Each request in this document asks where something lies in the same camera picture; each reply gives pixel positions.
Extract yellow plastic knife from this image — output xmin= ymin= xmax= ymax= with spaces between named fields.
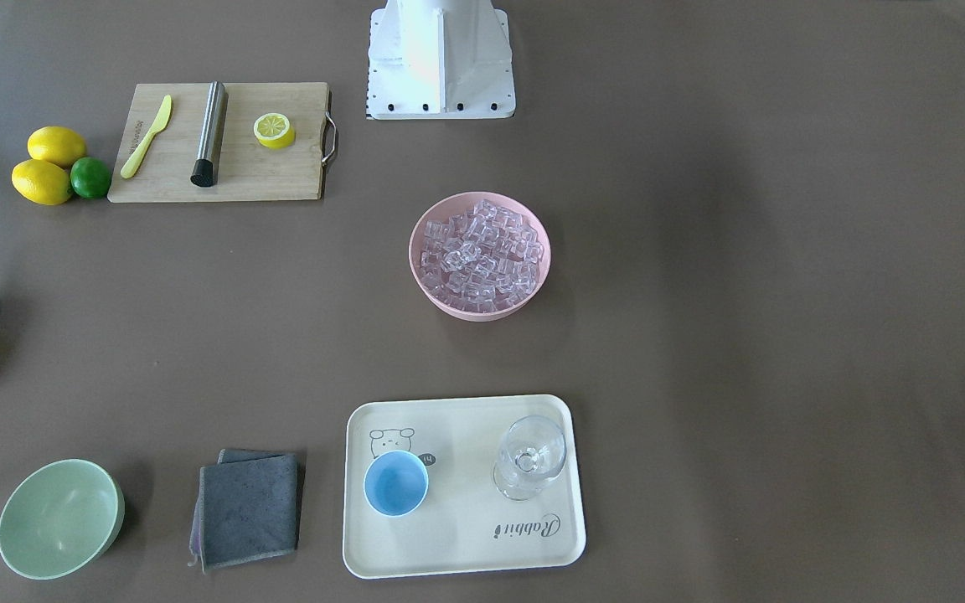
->
xmin=119 ymin=95 xmax=173 ymax=179

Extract light blue cup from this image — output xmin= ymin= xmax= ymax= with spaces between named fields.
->
xmin=364 ymin=450 xmax=430 ymax=518

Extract pink bowl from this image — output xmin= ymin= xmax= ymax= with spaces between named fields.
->
xmin=408 ymin=192 xmax=553 ymax=322

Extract steel muddler black tip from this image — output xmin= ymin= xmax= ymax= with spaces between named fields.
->
xmin=190 ymin=81 xmax=229 ymax=188

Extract yellow lemon lower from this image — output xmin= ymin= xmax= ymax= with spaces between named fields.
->
xmin=11 ymin=159 xmax=74 ymax=206

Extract bamboo cutting board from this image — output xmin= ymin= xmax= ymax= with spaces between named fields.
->
xmin=108 ymin=81 xmax=336 ymax=204

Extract half lemon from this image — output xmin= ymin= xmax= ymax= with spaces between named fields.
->
xmin=253 ymin=113 xmax=296 ymax=149

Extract cream rabbit tray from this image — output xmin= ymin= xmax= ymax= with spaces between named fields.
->
xmin=343 ymin=394 xmax=587 ymax=580

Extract clear wine glass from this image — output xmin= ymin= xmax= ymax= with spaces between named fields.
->
xmin=493 ymin=415 xmax=568 ymax=501

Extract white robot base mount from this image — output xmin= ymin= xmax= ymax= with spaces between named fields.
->
xmin=365 ymin=1 xmax=517 ymax=120

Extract yellow lemon upper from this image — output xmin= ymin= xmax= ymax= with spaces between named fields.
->
xmin=26 ymin=126 xmax=88 ymax=169

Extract yellow lemon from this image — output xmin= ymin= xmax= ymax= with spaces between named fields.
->
xmin=11 ymin=159 xmax=74 ymax=206
xmin=26 ymin=126 xmax=88 ymax=169

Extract green lime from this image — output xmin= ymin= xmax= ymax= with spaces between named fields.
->
xmin=70 ymin=157 xmax=112 ymax=199

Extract green bowl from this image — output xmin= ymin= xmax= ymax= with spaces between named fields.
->
xmin=0 ymin=459 xmax=124 ymax=580

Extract grey folded cloth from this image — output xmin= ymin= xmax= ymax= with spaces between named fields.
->
xmin=190 ymin=449 xmax=299 ymax=573

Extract clear ice cubes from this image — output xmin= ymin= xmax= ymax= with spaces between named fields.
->
xmin=420 ymin=199 xmax=545 ymax=313

